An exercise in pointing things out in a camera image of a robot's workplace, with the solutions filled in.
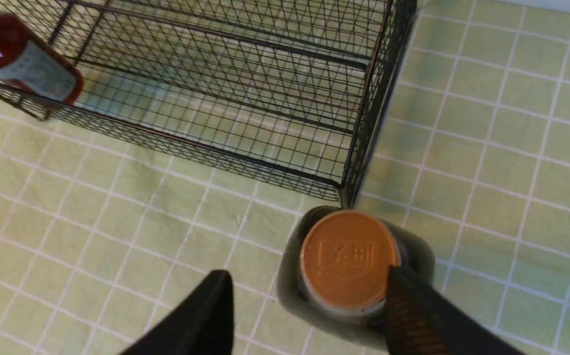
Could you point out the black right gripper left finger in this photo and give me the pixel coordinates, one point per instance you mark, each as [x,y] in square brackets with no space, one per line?
[202,324]

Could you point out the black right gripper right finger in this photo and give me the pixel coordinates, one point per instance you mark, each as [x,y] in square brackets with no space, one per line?
[420,321]

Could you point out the large brown cooking wine bottle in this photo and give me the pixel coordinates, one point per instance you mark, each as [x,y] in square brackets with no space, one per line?
[334,269]

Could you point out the small red sauce bottle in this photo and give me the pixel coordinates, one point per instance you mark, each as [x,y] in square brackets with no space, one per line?
[30,64]

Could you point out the green checkered tablecloth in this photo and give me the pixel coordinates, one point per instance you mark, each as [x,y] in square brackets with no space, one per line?
[100,239]

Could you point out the black wire mesh shelf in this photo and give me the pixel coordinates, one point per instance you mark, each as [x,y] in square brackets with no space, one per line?
[289,92]

